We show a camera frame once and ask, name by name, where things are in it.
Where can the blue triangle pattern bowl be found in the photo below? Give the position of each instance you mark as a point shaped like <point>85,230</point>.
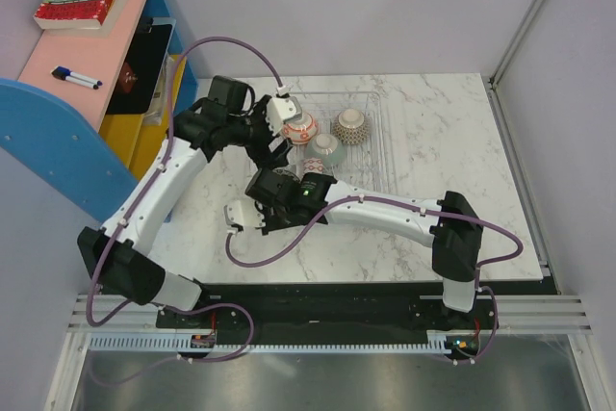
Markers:
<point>314,165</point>

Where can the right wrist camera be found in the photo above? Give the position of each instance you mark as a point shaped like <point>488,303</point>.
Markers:
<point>243,213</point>

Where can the blue pink shelf unit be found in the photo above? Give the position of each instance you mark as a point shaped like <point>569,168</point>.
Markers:
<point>51,126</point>

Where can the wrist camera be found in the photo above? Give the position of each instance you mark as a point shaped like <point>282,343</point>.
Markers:
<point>281,110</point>
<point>243,213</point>

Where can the white cable duct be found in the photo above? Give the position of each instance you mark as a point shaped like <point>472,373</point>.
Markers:
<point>188,343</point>

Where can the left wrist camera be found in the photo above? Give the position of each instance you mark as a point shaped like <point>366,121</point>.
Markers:
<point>281,110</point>

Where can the pale green bowl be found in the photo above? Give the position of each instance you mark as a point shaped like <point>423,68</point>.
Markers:
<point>326,148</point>

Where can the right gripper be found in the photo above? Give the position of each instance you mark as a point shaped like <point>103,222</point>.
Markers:
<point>269,226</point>

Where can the aluminium frame rail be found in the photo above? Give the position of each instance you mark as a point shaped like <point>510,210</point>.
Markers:
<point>513,46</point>

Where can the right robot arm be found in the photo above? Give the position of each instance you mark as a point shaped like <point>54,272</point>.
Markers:
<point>449,226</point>

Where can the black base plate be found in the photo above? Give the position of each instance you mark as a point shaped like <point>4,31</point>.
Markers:
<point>390,311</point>

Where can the blue capped marker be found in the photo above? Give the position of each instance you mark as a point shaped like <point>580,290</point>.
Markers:
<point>83,81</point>

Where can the orange floral bowl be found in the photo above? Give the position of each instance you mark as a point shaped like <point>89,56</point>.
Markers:
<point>301,131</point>

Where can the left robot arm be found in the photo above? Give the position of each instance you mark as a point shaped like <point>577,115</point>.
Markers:
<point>116,254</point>

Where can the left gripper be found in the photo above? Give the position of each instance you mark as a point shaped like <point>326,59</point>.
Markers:
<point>262,155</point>

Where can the white wire dish rack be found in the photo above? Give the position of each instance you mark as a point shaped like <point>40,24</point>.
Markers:
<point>367,163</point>

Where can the dark floral bowl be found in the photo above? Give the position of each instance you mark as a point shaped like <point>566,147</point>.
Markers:
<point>286,172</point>

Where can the brown patterned bowl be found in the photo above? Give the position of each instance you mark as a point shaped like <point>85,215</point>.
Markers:
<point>351,127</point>

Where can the yellow folder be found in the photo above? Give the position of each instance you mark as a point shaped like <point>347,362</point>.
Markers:
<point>136,139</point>

